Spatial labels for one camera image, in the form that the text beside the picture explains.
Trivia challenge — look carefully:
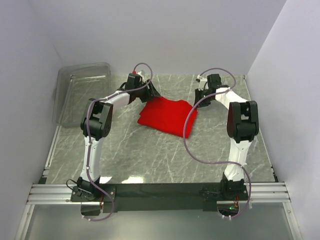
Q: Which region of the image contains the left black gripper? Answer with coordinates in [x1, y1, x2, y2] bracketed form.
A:
[134, 79, 160, 103]

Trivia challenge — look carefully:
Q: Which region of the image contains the red t shirt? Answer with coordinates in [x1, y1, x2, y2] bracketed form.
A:
[137, 96, 193, 138]

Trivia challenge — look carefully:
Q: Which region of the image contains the clear plastic bin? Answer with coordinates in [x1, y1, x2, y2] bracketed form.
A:
[52, 62, 111, 128]

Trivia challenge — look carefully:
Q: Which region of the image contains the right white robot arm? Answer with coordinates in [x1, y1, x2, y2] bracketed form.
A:
[194, 74, 259, 200]

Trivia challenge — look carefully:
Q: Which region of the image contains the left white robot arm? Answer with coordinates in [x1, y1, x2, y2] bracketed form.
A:
[77, 71, 160, 201]

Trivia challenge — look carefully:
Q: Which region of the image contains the black base beam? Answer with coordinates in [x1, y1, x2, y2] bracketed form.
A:
[70, 182, 249, 216]

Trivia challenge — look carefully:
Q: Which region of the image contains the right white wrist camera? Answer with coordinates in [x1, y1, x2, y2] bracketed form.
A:
[196, 74, 209, 91]

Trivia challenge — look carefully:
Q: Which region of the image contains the aluminium rail frame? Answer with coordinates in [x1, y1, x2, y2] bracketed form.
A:
[26, 126, 291, 205]

